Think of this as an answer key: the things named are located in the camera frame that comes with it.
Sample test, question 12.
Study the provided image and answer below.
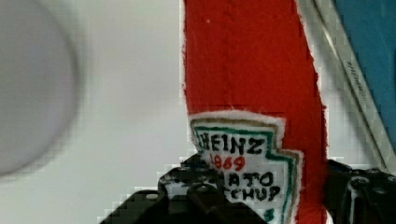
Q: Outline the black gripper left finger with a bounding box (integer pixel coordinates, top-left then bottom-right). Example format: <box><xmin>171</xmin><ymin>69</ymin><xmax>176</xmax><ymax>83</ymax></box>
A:
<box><xmin>100</xmin><ymin>154</ymin><xmax>267</xmax><ymax>224</ymax></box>

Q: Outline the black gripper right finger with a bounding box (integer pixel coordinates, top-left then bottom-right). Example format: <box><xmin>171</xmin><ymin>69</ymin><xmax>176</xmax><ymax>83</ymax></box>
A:
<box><xmin>324</xmin><ymin>160</ymin><xmax>396</xmax><ymax>224</ymax></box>

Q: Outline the red plush ketchup bottle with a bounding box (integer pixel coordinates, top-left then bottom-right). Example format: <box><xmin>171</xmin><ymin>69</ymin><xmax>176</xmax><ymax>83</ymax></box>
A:
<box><xmin>183</xmin><ymin>0</ymin><xmax>328</xmax><ymax>224</ymax></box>

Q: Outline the silver toaster oven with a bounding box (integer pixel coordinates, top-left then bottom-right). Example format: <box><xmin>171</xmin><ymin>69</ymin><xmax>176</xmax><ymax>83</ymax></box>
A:
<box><xmin>296</xmin><ymin>0</ymin><xmax>395</xmax><ymax>174</ymax></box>

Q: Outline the large grey round plate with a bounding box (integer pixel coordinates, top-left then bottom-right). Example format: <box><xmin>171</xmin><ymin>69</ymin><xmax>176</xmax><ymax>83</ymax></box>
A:
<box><xmin>0</xmin><ymin>0</ymin><xmax>78</xmax><ymax>175</ymax></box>

